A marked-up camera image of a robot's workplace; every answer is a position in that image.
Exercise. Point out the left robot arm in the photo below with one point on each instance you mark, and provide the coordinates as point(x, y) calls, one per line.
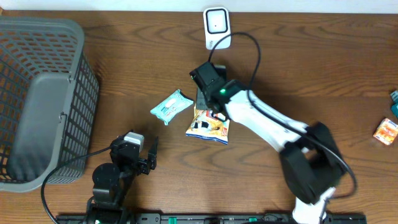
point(112, 182)

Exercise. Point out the grey plastic shopping basket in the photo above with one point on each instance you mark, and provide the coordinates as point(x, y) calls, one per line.
point(49, 95)

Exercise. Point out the yellow snack bag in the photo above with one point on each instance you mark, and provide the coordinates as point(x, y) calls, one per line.
point(209, 126)

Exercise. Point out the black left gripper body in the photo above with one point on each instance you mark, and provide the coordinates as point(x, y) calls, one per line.
point(142, 166)

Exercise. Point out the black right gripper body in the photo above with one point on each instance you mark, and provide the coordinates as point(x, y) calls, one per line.
point(201, 99)

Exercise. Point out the orange tissue box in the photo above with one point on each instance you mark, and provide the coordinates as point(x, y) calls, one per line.
point(386, 132)

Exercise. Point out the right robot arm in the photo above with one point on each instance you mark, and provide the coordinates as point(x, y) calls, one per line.
point(311, 162)

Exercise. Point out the white barcode scanner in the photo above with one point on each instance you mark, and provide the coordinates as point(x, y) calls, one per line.
point(216, 25)

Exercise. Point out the black mounting rail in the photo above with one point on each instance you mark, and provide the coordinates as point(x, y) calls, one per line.
point(156, 218)

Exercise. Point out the light teal snack packet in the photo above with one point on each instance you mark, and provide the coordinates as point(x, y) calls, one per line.
point(171, 106)

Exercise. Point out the teal mouthwash bottle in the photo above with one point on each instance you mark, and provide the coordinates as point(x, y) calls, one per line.
point(394, 107)

